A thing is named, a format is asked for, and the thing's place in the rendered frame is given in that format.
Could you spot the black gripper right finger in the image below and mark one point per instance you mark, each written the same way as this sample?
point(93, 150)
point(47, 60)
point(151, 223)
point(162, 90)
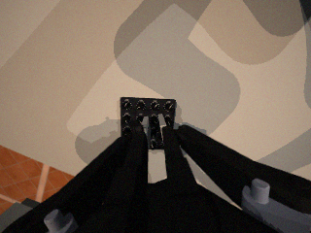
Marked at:
point(279, 199)

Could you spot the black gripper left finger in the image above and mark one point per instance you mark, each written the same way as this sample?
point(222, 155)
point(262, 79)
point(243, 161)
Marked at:
point(74, 203)

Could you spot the black knob box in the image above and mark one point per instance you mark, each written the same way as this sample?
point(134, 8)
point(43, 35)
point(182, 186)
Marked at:
point(133, 110)

